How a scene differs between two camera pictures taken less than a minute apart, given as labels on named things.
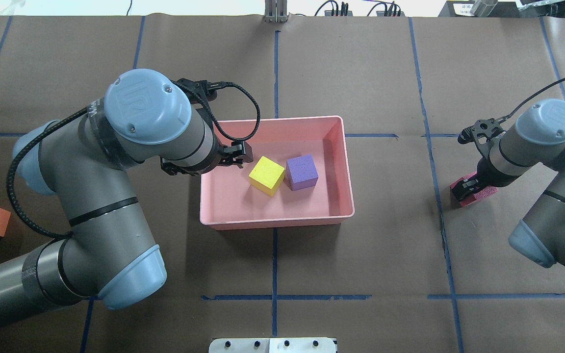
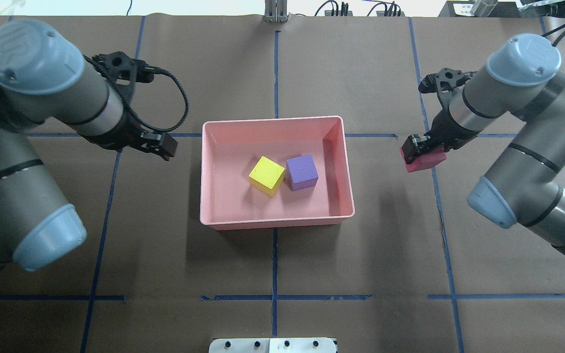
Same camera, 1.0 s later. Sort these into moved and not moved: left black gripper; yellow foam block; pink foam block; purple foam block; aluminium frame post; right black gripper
Moved: right black gripper; pink foam block; left black gripper
Not moved: yellow foam block; purple foam block; aluminium frame post
